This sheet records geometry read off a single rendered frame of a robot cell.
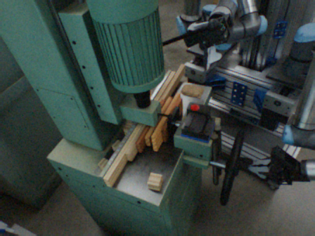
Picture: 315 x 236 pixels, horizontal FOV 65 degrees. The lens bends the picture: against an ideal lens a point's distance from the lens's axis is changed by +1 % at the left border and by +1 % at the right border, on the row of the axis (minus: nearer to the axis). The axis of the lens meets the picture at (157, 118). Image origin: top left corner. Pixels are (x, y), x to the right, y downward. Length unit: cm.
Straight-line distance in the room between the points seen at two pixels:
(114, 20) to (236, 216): 147
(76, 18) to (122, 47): 14
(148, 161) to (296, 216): 122
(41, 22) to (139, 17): 27
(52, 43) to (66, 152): 55
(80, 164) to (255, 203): 121
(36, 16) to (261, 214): 163
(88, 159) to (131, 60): 55
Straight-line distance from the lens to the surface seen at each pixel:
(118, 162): 86
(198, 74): 150
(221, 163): 98
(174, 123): 92
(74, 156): 114
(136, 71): 70
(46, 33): 77
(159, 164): 89
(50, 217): 201
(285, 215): 188
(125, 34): 64
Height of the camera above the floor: 165
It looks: 46 degrees down
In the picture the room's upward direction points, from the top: 9 degrees counter-clockwise
